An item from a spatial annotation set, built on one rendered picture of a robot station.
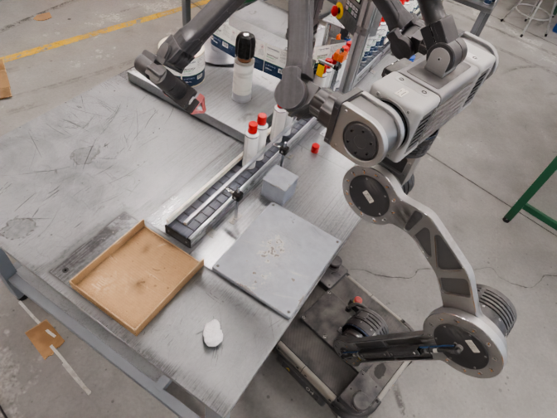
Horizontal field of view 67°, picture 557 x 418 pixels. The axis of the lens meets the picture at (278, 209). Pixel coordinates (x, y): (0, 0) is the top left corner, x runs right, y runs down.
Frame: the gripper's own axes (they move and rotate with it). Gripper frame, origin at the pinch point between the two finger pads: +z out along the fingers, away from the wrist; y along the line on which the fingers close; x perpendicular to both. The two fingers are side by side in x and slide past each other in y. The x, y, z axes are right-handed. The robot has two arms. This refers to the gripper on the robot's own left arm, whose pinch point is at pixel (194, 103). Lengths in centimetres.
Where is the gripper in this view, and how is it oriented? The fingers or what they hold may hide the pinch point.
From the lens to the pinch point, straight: 141.4
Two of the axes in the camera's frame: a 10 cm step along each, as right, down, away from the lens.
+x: -6.0, 8.0, 0.5
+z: 3.3, 1.9, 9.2
